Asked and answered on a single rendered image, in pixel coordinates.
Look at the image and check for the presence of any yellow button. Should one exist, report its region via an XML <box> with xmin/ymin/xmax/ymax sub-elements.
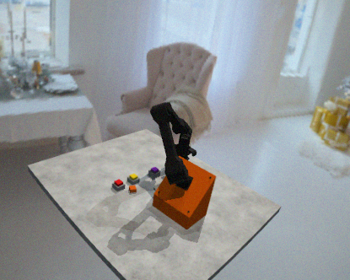
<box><xmin>127</xmin><ymin>174</ymin><xmax>139</xmax><ymax>185</ymax></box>

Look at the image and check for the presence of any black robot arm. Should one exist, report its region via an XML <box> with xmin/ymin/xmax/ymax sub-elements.
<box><xmin>150</xmin><ymin>102</ymin><xmax>193</xmax><ymax>190</ymax></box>

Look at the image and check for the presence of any red button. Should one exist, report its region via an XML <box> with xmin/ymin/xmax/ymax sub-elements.
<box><xmin>112</xmin><ymin>179</ymin><xmax>125</xmax><ymax>191</ymax></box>

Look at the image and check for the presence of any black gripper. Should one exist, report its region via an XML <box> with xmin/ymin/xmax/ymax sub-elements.
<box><xmin>176</xmin><ymin>144</ymin><xmax>197</xmax><ymax>160</ymax></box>

